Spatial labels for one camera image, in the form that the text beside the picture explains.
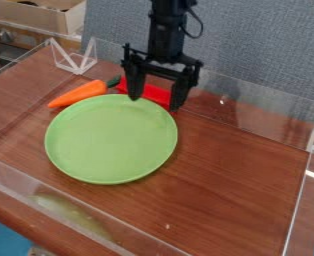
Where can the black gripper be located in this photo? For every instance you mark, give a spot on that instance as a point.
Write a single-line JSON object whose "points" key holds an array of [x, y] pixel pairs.
{"points": [[140, 63]]}

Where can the green round plate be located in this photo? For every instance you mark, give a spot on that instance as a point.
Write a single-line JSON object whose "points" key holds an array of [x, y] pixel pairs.
{"points": [[109, 140]]}

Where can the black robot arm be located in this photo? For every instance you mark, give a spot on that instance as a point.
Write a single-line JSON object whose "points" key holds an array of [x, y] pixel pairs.
{"points": [[168, 29]]}

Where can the red rectangular block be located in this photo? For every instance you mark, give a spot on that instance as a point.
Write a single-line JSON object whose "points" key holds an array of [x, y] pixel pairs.
{"points": [[156, 94]]}

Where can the orange toy carrot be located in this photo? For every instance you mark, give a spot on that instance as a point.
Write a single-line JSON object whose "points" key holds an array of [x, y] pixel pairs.
{"points": [[93, 88]]}

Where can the cardboard box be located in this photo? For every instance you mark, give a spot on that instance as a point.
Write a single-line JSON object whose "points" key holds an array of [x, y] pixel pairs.
{"points": [[58, 16]]}

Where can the wooden shelf unit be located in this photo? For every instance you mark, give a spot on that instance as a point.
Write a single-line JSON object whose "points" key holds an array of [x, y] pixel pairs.
{"points": [[20, 38]]}

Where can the clear acrylic enclosure wall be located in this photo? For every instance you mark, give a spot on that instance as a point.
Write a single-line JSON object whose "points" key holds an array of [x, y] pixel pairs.
{"points": [[220, 199]]}

